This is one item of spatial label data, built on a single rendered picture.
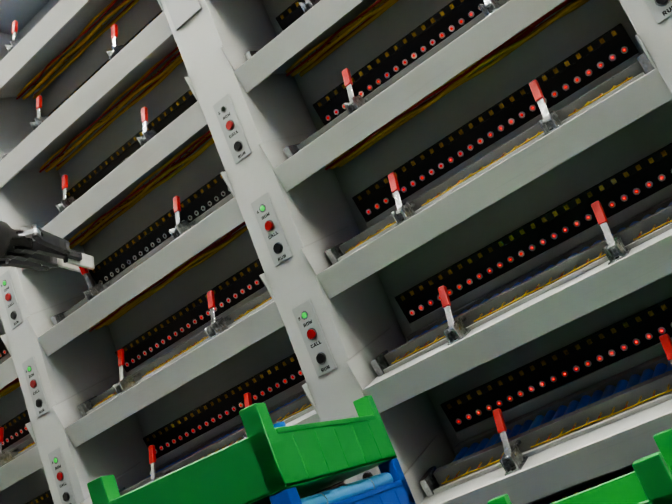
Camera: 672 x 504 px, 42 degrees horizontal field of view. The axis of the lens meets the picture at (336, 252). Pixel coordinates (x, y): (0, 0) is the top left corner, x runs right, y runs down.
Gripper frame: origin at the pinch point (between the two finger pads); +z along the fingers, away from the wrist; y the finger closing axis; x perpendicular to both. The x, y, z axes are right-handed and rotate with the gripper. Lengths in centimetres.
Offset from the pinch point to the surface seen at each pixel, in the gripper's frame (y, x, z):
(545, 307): 85, -49, 13
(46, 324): -17.7, -5.1, 4.5
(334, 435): 73, -66, -26
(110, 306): 4.3, -11.6, 3.9
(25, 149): -4.9, 28.9, -6.4
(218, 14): 52, 24, -3
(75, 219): 2.6, 8.3, -1.1
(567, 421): 78, -62, 22
